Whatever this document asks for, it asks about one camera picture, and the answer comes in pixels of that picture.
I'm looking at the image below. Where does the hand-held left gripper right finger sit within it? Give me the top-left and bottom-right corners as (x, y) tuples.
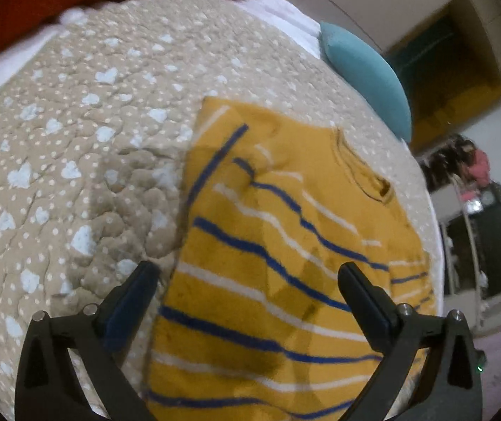
(337, 262), (485, 421)

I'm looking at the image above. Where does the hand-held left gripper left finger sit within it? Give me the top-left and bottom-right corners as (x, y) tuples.
(14, 260), (160, 421)

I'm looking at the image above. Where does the yellow striped sweater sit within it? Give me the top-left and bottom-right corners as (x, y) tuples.
(145, 96), (436, 421)

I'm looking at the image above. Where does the dark cabinet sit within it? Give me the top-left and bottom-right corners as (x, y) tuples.
(443, 184), (501, 299)

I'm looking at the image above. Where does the beige quilted heart blanket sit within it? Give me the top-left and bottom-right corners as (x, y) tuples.
(0, 0), (446, 421)

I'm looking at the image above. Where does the pink garment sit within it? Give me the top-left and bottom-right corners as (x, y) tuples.
(461, 140), (493, 187)

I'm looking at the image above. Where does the teal pillow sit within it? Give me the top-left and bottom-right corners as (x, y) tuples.
(319, 22), (413, 139)

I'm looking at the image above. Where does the dark green yellow curtain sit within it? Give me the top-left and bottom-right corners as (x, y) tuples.
(384, 0), (501, 152)

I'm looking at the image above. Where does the white bed sheet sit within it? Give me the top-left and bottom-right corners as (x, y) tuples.
(0, 0), (323, 110)

